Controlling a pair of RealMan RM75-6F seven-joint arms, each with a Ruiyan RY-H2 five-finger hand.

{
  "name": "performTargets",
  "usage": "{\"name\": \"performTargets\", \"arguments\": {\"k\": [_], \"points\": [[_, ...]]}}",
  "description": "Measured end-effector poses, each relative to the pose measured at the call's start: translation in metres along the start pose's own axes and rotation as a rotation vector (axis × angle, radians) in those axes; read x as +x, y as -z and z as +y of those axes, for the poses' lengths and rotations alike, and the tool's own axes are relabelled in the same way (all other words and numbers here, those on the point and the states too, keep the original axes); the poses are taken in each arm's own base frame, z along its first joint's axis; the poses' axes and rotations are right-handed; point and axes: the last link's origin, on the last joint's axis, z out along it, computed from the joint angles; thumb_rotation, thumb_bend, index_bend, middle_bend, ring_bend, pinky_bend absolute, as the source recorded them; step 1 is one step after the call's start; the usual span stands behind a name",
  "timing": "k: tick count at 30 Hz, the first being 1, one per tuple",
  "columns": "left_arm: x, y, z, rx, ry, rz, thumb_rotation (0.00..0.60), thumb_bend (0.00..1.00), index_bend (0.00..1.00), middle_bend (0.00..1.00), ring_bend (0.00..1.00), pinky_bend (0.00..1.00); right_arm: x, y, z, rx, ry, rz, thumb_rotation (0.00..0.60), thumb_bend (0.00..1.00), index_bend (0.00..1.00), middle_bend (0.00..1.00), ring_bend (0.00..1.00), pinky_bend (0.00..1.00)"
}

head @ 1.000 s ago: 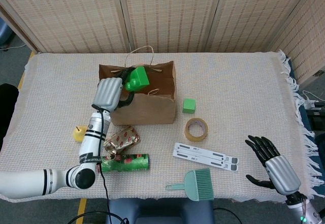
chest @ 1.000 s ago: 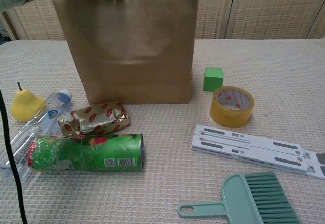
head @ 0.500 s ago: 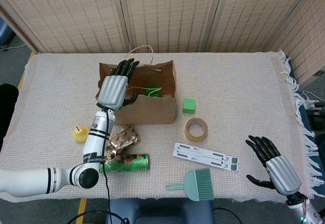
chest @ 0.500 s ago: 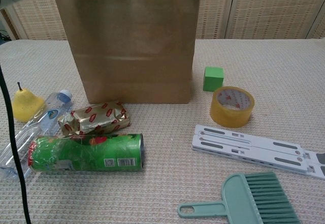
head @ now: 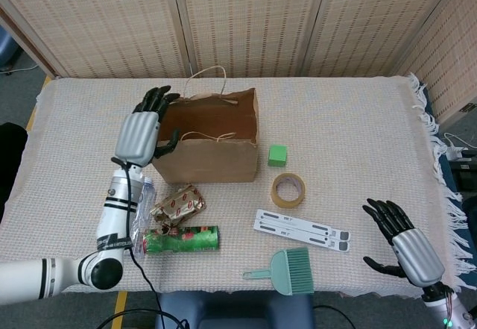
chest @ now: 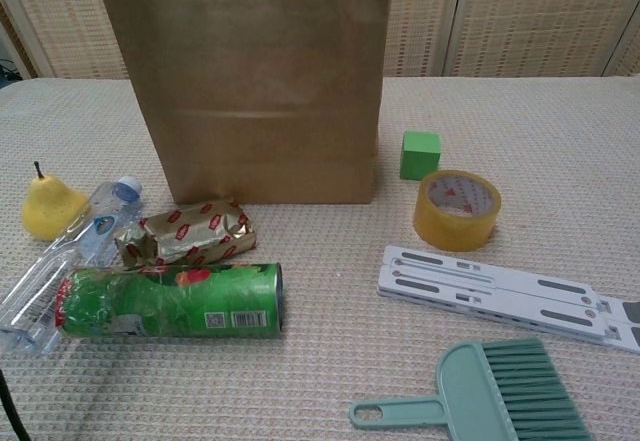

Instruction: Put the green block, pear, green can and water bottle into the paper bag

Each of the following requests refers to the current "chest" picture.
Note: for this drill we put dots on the gold foil snack packet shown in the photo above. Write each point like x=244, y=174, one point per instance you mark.
x=200, y=233

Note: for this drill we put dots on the green chips can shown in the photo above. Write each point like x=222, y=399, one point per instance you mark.
x=200, y=301

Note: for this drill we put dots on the clear plastic water bottle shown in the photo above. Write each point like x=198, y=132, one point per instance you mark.
x=107, y=206

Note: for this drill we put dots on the brown paper bag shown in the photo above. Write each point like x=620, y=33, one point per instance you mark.
x=250, y=86

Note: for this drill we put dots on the green cube block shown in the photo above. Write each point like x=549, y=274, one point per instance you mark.
x=420, y=158

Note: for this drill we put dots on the clear packing tape roll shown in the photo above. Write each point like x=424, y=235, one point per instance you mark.
x=450, y=233

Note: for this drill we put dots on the beige woven tablecloth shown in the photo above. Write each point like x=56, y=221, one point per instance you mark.
x=320, y=371

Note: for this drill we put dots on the white folding laptop stand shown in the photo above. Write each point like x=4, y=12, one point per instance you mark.
x=500, y=291

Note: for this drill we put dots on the teal hand brush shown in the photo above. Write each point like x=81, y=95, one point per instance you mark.
x=465, y=391

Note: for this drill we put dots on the bamboo folding screen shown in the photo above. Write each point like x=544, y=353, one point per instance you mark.
x=525, y=16

